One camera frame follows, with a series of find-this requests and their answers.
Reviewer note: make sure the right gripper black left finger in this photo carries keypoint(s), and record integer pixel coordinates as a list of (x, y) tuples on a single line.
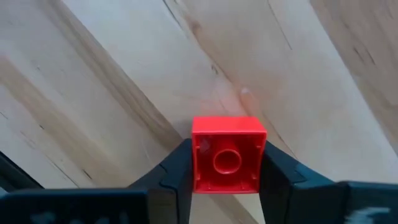
[(93, 208)]

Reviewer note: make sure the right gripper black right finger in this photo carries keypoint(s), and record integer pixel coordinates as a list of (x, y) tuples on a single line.
[(326, 205)]

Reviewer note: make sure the small red toy brick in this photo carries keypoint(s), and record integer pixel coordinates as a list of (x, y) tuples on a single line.
[(228, 130)]

